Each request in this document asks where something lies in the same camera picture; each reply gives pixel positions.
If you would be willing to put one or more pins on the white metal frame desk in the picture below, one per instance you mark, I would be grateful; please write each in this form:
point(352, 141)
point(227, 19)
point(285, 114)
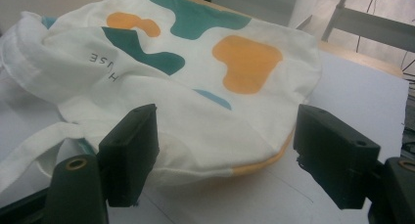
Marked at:
point(375, 26)

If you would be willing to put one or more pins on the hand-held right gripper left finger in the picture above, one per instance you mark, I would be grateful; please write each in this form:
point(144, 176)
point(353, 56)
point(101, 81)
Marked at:
point(127, 158)

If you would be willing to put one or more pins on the white tote bag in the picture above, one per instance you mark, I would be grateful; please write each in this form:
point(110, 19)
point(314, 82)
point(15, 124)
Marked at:
point(195, 129)

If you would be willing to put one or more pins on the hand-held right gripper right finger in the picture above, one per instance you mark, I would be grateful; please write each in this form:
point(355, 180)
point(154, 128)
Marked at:
point(336, 155)

